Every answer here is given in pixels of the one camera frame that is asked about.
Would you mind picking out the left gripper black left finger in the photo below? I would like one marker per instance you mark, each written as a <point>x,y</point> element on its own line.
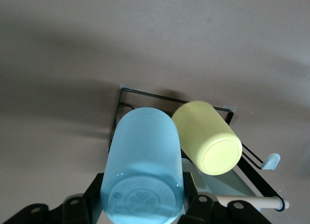
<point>60,214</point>

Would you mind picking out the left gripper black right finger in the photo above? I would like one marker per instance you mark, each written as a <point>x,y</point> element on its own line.
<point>208,212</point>

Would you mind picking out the light blue cup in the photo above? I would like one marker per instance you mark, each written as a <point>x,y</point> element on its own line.
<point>143,148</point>

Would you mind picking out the grey cup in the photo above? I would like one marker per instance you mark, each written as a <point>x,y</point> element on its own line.
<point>225,182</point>

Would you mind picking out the yellow cup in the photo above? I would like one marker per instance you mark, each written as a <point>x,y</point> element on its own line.
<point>206,132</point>

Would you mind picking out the clear tape piece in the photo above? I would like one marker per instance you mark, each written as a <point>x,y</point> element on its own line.
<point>229,107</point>
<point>126,86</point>

